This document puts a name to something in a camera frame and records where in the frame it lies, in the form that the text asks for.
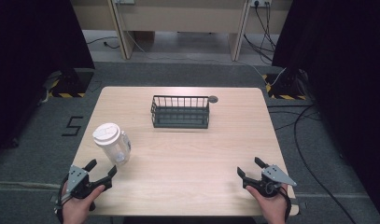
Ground dark wire basket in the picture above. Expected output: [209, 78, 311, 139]
[150, 94, 211, 130]

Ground clear cup with white lid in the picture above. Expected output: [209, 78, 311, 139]
[91, 122, 132, 166]

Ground black hanging cables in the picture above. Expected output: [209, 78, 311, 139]
[243, 2, 278, 65]

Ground black curtain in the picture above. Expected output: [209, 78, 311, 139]
[271, 0, 380, 222]
[0, 0, 96, 158]

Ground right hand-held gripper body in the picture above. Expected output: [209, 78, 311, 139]
[243, 163, 298, 199]

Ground person's right hand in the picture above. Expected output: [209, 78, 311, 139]
[245, 183, 289, 224]

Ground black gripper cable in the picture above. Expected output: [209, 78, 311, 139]
[54, 175, 70, 224]
[279, 186, 293, 224]

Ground stand base with striped tape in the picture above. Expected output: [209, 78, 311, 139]
[261, 68, 307, 101]
[42, 68, 95, 99]

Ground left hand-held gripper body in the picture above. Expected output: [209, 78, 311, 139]
[65, 164, 100, 200]

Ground long black floor cable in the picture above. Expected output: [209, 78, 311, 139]
[266, 104, 358, 224]

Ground person's left hand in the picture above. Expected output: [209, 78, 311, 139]
[61, 183, 106, 224]

